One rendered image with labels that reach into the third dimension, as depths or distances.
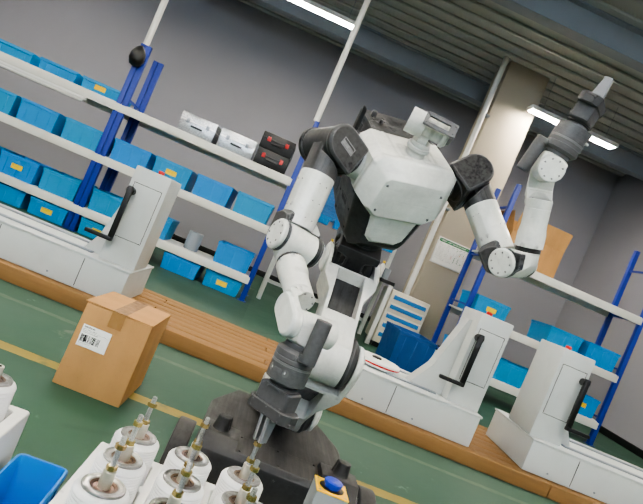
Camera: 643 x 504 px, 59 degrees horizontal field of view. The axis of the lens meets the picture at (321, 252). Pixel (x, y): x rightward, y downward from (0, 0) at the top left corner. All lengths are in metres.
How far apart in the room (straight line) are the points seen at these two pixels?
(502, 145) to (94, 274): 5.80
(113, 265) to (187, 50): 7.10
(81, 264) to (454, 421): 2.17
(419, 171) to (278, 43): 8.47
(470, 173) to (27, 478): 1.29
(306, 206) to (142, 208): 1.88
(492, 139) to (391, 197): 6.31
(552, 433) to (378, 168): 2.49
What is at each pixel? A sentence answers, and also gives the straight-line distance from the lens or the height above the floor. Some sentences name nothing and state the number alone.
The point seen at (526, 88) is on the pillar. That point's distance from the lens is 8.05.
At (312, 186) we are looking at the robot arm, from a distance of 1.39.
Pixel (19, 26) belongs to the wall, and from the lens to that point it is 10.72.
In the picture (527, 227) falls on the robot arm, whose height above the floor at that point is 1.02.
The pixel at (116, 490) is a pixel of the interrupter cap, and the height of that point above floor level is 0.25.
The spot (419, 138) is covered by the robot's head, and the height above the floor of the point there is 1.12.
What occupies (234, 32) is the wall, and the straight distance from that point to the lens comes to 9.95.
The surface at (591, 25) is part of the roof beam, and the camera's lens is 6.50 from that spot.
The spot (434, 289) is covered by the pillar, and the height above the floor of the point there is 0.89.
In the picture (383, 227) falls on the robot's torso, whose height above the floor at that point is 0.88.
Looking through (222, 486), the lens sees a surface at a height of 0.23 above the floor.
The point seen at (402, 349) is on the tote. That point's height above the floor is 0.20.
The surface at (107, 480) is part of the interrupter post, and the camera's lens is 1.06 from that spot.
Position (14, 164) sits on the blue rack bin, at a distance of 6.24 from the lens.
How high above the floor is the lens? 0.75
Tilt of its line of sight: level
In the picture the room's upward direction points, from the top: 23 degrees clockwise
